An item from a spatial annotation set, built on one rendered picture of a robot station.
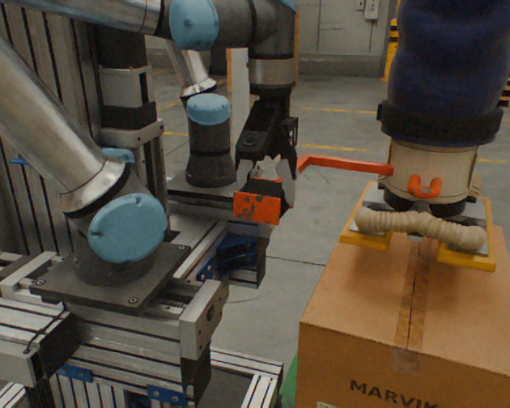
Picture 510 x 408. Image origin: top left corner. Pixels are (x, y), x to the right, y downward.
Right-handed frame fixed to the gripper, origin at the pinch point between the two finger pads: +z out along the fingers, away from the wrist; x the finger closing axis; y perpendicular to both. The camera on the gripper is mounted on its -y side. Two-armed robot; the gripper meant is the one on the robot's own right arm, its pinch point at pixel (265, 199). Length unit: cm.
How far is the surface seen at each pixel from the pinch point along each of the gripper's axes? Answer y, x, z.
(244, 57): 295, 136, 12
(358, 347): -1.3, -19.7, 26.7
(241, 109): 295, 138, 56
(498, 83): 23.7, -35.1, -18.8
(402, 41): 25.2, -17.8, -25.3
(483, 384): -0.9, -40.9, 27.5
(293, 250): 180, 50, 118
